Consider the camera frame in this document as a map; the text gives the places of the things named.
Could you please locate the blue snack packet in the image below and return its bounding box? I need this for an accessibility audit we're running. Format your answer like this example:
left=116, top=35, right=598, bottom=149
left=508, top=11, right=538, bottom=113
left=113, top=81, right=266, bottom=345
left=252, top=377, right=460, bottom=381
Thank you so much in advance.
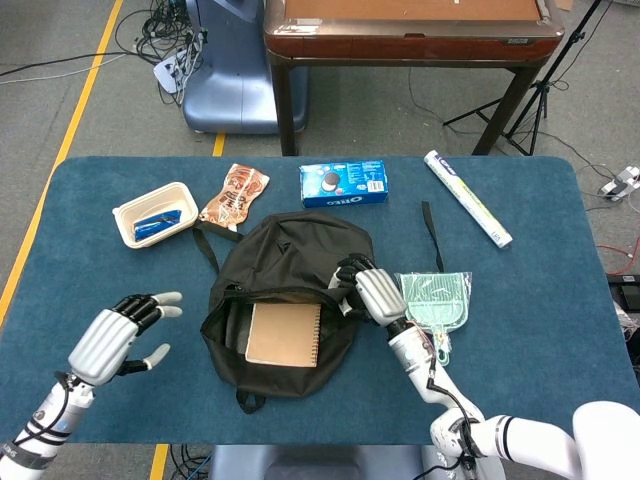
left=132, top=208, right=182, bottom=243

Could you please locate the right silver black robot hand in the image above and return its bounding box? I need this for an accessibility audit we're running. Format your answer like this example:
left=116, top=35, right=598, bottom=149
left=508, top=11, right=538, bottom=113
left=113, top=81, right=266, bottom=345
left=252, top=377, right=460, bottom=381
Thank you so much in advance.
left=327, top=253, right=409, bottom=329

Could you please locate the black floor box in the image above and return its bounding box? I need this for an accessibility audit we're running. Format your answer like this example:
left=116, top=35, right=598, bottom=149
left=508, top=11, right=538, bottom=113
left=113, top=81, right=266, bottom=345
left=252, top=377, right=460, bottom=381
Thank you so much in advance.
left=606, top=272, right=640, bottom=306

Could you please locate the brown spiral notebook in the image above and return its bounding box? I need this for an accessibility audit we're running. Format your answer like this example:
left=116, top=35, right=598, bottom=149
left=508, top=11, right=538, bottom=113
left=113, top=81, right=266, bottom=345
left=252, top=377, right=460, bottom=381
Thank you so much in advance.
left=244, top=302, right=322, bottom=369

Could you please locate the blue-grey robot torso base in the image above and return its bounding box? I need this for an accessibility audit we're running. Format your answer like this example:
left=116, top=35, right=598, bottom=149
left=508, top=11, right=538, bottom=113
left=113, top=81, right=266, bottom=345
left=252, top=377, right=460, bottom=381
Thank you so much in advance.
left=207, top=443, right=506, bottom=480

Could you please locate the blue felt table cover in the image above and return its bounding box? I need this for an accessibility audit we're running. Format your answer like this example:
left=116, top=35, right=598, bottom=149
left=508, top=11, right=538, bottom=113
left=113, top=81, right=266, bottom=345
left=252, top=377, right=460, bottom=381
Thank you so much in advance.
left=0, top=155, right=640, bottom=446

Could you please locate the black cable tangle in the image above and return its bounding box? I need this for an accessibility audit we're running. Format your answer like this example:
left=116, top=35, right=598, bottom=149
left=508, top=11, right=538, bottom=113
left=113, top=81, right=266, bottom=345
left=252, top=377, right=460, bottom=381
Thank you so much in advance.
left=114, top=0, right=209, bottom=106

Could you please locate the black tripod stand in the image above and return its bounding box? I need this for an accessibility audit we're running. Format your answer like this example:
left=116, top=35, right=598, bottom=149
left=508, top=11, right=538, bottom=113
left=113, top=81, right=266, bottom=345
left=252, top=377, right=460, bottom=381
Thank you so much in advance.
left=442, top=0, right=606, bottom=157

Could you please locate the white grey power strip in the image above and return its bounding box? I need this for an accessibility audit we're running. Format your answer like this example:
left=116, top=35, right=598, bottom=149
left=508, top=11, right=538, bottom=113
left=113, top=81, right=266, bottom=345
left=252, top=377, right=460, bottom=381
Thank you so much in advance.
left=598, top=167, right=640, bottom=201

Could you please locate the cream plastic food container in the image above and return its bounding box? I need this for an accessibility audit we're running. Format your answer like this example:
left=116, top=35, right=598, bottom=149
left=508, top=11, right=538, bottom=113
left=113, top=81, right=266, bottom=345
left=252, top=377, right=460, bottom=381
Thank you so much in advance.
left=111, top=181, right=200, bottom=250

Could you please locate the orange snack pouch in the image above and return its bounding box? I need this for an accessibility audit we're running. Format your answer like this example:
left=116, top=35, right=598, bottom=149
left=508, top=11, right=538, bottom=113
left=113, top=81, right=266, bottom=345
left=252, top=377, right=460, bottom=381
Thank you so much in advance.
left=198, top=163, right=271, bottom=235

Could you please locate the white shuttlecock tube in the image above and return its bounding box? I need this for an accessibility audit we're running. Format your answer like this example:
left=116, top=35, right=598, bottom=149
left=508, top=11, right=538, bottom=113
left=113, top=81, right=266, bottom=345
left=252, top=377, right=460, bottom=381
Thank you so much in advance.
left=423, top=149, right=515, bottom=250

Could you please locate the mint green wrapped dustpan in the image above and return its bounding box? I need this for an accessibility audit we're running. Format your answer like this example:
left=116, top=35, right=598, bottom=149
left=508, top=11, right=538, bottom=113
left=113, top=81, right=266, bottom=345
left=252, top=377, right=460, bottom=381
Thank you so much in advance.
left=397, top=270, right=474, bottom=368

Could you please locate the blue Oreo cookie box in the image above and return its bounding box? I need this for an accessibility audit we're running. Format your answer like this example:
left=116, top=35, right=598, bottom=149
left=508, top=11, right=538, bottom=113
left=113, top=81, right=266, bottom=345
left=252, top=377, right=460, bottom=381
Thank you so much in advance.
left=298, top=159, right=390, bottom=209

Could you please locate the brown mahjong table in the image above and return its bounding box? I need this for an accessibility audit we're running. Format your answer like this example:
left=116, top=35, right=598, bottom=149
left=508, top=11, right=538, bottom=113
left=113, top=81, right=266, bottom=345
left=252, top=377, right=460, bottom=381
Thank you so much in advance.
left=263, top=0, right=566, bottom=157

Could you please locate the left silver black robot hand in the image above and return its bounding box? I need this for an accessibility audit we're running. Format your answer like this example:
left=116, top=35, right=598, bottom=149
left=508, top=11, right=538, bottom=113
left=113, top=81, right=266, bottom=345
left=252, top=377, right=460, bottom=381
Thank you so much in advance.
left=67, top=291, right=184, bottom=387

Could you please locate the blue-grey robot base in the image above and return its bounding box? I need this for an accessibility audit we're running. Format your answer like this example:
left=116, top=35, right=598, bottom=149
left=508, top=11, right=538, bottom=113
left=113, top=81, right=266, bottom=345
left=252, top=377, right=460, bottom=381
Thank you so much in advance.
left=182, top=0, right=309, bottom=135

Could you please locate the black fabric backpack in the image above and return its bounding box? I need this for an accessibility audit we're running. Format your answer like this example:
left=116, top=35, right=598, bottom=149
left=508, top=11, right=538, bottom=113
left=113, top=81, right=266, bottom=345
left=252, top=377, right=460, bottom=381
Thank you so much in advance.
left=192, top=200, right=446, bottom=415

